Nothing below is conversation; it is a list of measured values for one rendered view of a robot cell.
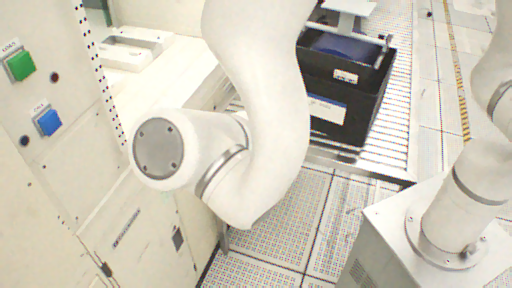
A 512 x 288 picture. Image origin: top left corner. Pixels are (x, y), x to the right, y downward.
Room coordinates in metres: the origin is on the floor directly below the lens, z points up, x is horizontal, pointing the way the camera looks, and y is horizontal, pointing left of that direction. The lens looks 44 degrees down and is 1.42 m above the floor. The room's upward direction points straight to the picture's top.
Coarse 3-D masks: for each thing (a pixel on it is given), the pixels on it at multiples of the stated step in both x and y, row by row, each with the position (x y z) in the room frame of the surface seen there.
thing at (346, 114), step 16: (320, 32) 1.01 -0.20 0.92; (384, 64) 0.91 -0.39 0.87; (304, 80) 0.75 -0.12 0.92; (320, 80) 0.73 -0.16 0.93; (384, 80) 0.73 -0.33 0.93; (320, 96) 0.72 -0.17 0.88; (336, 96) 0.70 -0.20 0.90; (352, 96) 0.68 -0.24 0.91; (368, 96) 0.67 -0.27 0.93; (320, 112) 0.72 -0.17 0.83; (336, 112) 0.70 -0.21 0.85; (352, 112) 0.68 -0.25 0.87; (368, 112) 0.66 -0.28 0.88; (320, 128) 0.72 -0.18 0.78; (336, 128) 0.69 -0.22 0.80; (352, 128) 0.67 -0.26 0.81; (368, 128) 0.66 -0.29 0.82
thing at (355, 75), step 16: (336, 0) 0.86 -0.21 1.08; (352, 0) 0.87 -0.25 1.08; (352, 16) 0.82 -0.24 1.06; (368, 16) 0.77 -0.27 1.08; (304, 32) 0.88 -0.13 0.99; (336, 32) 0.84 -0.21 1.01; (352, 32) 0.84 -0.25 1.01; (304, 48) 0.79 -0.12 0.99; (384, 48) 0.78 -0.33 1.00; (304, 64) 0.78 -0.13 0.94; (320, 64) 0.76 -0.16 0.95; (336, 64) 0.74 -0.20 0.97; (352, 64) 0.72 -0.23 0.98; (336, 80) 0.74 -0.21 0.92; (352, 80) 0.72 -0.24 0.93; (368, 80) 0.70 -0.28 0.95
